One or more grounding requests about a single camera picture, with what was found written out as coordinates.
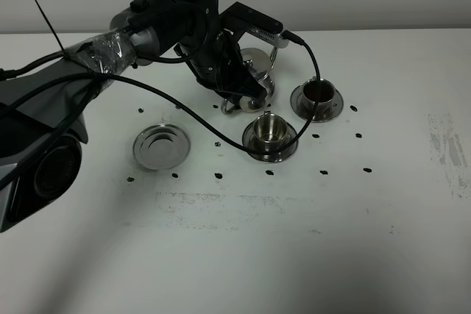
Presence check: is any stainless steel teacup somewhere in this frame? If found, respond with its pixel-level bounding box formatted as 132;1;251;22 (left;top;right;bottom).
252;111;288;149
301;77;336;104

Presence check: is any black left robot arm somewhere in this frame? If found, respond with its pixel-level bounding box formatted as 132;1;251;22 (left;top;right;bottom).
1;0;266;230

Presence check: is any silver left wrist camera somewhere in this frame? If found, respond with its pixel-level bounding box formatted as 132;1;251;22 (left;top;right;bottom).
220;2;288;49

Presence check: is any near stainless steel saucer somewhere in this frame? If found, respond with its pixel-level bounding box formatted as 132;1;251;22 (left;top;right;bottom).
242;123;298;163

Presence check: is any far stainless steel teacup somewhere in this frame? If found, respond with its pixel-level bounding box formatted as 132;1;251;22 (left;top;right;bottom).
301;77;336;104

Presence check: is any far stainless steel saucer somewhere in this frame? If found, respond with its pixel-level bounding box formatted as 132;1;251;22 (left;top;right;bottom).
290;83;344;123

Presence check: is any black left camera cable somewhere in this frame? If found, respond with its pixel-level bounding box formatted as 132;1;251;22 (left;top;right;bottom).
0;0;320;154

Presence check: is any stainless steel teapot saucer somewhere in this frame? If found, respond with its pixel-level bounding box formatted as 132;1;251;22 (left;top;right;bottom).
132;124;191;171

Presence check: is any near stainless steel teacup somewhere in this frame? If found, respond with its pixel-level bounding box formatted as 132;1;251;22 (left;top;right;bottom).
252;111;288;149

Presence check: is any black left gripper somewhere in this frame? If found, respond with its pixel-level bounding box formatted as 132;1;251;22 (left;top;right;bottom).
186;29;275;109

